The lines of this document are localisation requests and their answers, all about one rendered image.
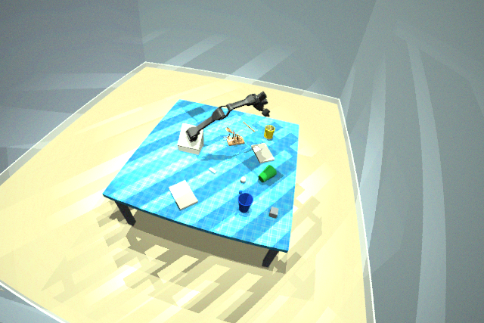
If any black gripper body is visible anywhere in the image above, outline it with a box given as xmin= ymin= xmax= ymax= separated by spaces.
xmin=254 ymin=103 xmax=271 ymax=117

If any green cup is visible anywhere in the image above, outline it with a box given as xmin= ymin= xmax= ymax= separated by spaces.
xmin=258 ymin=165 xmax=276 ymax=182

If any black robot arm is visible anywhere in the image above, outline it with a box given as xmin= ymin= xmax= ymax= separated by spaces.
xmin=185 ymin=91 xmax=268 ymax=141

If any blue plastic cup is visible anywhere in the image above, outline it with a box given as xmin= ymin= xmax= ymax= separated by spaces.
xmin=238 ymin=193 xmax=253 ymax=213

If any yellow cup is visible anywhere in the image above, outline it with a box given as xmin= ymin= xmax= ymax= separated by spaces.
xmin=264 ymin=125 xmax=275 ymax=139

